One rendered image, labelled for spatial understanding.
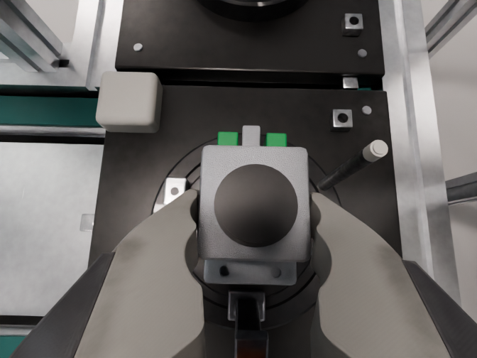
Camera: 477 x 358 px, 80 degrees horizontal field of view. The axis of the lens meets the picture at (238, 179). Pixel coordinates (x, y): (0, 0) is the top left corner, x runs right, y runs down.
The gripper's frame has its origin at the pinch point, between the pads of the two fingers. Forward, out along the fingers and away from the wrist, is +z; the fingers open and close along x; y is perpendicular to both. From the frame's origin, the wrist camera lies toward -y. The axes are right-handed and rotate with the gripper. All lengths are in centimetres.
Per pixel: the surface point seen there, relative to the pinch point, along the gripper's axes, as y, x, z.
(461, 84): -0.4, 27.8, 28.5
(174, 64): -3.4, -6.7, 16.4
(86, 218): 7.2, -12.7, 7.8
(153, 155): 3.0, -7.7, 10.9
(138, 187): 5.0, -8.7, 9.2
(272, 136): -0.9, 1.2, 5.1
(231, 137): -0.8, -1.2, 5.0
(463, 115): 2.9, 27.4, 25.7
